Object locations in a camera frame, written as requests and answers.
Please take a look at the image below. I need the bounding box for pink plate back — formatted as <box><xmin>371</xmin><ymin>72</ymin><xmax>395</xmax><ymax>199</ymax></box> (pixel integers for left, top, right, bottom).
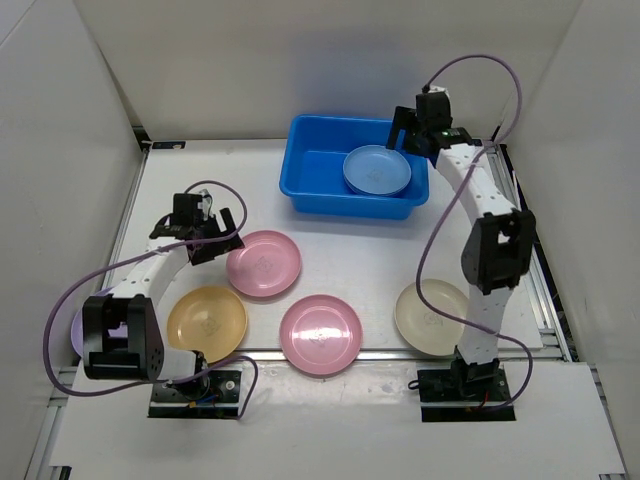
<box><xmin>226</xmin><ymin>230</ymin><xmax>302</xmax><ymax>298</ymax></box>

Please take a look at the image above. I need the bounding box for pink plate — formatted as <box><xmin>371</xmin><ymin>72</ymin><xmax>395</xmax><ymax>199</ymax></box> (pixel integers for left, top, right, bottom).
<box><xmin>226</xmin><ymin>230</ymin><xmax>302</xmax><ymax>298</ymax></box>
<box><xmin>279</xmin><ymin>294</ymin><xmax>364</xmax><ymax>377</ymax></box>

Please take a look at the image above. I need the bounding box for blue plate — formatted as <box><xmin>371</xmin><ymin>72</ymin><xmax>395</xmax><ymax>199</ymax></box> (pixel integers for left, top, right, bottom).
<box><xmin>343</xmin><ymin>145</ymin><xmax>412</xmax><ymax>196</ymax></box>

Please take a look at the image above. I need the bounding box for pink plate front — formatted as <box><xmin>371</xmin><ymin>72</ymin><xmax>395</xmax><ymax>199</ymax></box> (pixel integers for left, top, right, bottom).
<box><xmin>279</xmin><ymin>294</ymin><xmax>364</xmax><ymax>377</ymax></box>

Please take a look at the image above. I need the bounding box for cream plate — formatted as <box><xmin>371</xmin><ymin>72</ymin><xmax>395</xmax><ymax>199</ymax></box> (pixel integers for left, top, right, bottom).
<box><xmin>394</xmin><ymin>279</ymin><xmax>468</xmax><ymax>357</ymax></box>

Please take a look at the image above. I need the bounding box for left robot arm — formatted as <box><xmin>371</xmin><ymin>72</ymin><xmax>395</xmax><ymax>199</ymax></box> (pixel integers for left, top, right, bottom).
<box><xmin>82</xmin><ymin>189</ymin><xmax>244</xmax><ymax>401</ymax></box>

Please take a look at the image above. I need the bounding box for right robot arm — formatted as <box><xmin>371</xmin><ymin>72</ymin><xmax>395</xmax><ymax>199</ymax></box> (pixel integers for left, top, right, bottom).
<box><xmin>386</xmin><ymin>86</ymin><xmax>536</xmax><ymax>400</ymax></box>

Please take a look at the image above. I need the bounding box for blue plastic bin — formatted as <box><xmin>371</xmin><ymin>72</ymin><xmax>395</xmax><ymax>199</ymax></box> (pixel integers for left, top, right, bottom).
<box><xmin>279</xmin><ymin>114</ymin><xmax>429</xmax><ymax>220</ymax></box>

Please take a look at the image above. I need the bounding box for yellow plate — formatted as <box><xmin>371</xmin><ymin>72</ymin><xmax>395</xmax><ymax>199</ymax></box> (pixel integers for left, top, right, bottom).
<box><xmin>167</xmin><ymin>286</ymin><xmax>248</xmax><ymax>364</ymax></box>

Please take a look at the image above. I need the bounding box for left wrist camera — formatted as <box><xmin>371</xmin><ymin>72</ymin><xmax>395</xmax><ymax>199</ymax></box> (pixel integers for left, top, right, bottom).
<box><xmin>197</xmin><ymin>189</ymin><xmax>214</xmax><ymax>219</ymax></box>

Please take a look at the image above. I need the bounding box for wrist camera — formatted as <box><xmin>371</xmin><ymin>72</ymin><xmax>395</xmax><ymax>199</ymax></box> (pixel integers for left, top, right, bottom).
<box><xmin>197</xmin><ymin>189</ymin><xmax>214</xmax><ymax>219</ymax></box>
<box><xmin>422</xmin><ymin>85</ymin><xmax>449</xmax><ymax>97</ymax></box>

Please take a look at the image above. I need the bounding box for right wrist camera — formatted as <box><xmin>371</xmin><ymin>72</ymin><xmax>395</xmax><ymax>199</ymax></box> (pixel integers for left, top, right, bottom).
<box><xmin>422</xmin><ymin>85</ymin><xmax>449</xmax><ymax>97</ymax></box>

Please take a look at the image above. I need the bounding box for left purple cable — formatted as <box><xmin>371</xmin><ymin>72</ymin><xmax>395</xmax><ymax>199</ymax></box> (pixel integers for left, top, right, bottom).
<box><xmin>42</xmin><ymin>180</ymin><xmax>260</xmax><ymax>420</ymax></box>

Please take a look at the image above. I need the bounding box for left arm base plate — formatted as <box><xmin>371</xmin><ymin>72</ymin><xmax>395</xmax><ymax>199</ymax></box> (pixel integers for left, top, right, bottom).
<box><xmin>147</xmin><ymin>368</ymin><xmax>242</xmax><ymax>420</ymax></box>

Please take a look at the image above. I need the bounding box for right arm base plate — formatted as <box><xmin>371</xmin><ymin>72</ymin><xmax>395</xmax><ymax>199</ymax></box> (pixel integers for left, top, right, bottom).
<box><xmin>407</xmin><ymin>369</ymin><xmax>516</xmax><ymax>423</ymax></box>

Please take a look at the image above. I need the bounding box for left aluminium rail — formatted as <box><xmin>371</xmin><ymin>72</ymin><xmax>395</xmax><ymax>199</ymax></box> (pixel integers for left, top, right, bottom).
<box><xmin>24</xmin><ymin>139</ymin><xmax>152</xmax><ymax>479</ymax></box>

